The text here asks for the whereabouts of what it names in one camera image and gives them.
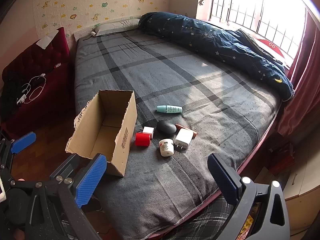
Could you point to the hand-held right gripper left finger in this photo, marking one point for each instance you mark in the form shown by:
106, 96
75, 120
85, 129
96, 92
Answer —
90, 180

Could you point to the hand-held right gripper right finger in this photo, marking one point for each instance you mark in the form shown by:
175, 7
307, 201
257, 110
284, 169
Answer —
222, 177

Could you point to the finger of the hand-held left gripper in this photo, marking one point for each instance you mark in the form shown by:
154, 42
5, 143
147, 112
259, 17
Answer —
65, 166
23, 142

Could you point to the brown lipstick tube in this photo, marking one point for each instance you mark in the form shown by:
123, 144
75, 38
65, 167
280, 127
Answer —
194, 133

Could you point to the large white charger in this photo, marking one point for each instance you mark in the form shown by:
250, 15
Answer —
183, 137

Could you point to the brown cardboard box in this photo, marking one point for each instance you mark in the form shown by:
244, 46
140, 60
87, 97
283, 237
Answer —
125, 135

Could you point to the white cream jar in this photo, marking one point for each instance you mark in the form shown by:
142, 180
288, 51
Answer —
166, 148

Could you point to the red cylinder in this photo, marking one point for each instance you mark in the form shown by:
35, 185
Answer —
142, 139

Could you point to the black oval case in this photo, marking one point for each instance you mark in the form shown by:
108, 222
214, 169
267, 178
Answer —
166, 128

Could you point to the small white charger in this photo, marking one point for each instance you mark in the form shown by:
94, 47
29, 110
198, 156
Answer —
148, 130

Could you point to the teal plastic bottle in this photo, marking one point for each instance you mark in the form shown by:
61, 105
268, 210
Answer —
170, 109

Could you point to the dark plaid mattress cover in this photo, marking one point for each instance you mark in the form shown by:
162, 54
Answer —
200, 220

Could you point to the black cloth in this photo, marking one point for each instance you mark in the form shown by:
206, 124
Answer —
10, 87

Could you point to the beige wooden cabinet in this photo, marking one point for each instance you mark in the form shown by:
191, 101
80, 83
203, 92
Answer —
305, 180

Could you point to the small red white card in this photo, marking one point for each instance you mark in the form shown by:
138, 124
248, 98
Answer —
58, 65

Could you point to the red velvet sofa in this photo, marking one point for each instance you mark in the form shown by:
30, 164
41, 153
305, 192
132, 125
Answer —
37, 55

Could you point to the white paper sheet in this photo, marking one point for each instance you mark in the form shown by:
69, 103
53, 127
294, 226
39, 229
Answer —
46, 40

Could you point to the grey plaid bed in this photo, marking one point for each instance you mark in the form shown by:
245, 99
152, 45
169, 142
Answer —
175, 80

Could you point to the small white roll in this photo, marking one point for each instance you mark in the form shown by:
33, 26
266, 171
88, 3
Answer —
93, 33

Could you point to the red cushion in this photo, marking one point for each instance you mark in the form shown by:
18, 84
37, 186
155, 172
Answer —
271, 46

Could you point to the navy star-print quilt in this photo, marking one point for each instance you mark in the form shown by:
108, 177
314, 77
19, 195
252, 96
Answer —
212, 37

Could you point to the grey pillow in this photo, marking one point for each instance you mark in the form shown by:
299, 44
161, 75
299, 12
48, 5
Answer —
115, 27

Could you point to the barred window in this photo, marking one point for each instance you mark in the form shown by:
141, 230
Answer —
237, 5

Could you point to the dark wall hook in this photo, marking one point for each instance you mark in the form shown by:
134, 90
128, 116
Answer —
200, 2

